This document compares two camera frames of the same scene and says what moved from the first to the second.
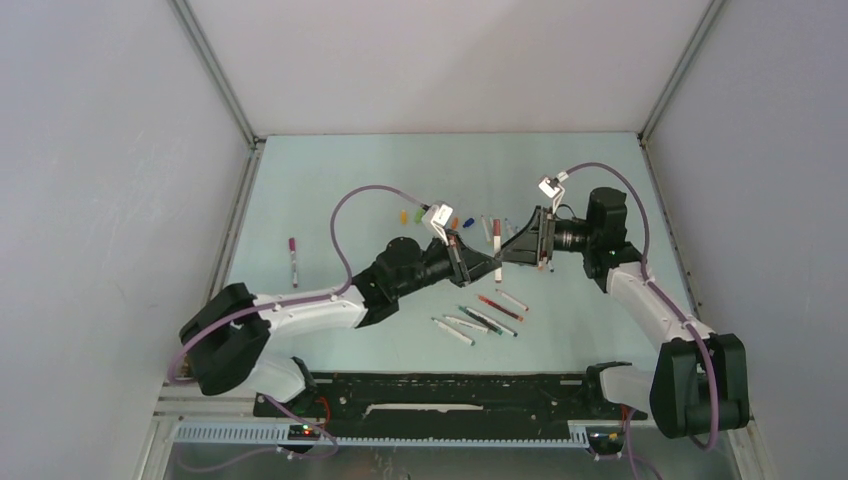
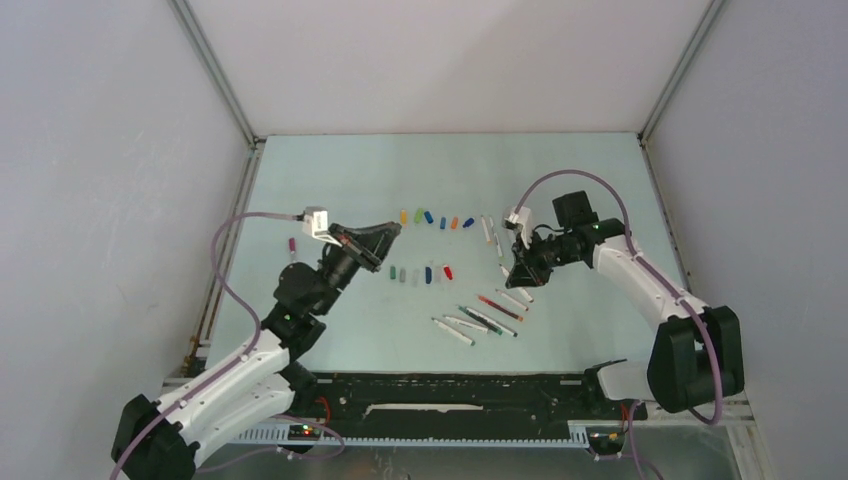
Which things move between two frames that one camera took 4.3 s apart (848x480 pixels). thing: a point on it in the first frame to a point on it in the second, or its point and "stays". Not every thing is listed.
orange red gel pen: [501, 307] stays
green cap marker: [454, 332] stays
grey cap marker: [466, 324] stays
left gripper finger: [475, 264] to [375, 261]
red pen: [520, 305] stays
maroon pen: [497, 247] to [521, 289]
